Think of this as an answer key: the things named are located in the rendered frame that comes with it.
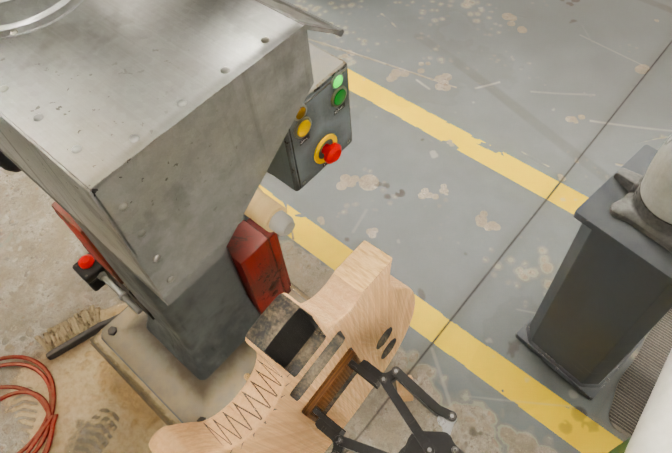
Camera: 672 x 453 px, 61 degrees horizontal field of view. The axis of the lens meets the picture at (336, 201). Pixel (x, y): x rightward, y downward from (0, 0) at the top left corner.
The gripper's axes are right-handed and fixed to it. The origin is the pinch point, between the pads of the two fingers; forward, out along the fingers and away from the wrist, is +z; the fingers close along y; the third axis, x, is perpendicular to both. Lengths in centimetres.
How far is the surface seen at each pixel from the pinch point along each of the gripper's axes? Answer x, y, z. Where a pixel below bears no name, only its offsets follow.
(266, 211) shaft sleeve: 25.1, 8.6, 10.7
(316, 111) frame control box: 2.9, 32.3, 30.0
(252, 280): -49, 9, 46
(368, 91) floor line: -117, 110, 100
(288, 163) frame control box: -3.4, 24.1, 31.4
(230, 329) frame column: -62, -3, 49
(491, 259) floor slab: -113, 70, 15
